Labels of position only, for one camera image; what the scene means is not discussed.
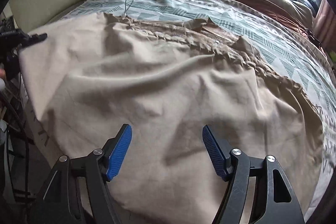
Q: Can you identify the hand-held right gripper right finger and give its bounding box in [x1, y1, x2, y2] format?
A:
[202, 125, 305, 224]

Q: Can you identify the large beige gathered cloth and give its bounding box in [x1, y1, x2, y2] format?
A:
[20, 13, 324, 224]

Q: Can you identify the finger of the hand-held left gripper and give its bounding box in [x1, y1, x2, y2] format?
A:
[20, 33, 48, 50]

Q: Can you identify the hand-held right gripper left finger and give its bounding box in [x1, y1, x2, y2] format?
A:
[37, 123, 132, 224]

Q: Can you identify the black cord tangle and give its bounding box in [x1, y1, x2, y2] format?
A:
[306, 28, 324, 47]

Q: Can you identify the black cable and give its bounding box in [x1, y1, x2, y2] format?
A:
[0, 93, 30, 190]

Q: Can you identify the teal triangle patterned duvet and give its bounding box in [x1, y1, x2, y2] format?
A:
[62, 0, 336, 203]

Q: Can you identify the pink curtain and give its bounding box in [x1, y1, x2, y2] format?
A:
[314, 0, 336, 49]

